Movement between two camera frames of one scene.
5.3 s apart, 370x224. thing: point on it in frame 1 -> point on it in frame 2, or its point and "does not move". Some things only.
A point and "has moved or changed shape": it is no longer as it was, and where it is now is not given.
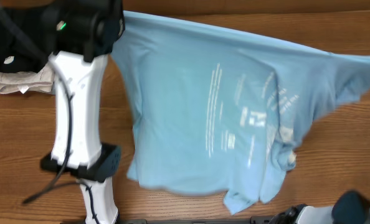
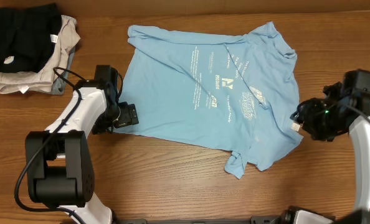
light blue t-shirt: (222, 112) has moved or changed shape
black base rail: (260, 219) does not move
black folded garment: (20, 38) does not move
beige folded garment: (6, 82) does not move
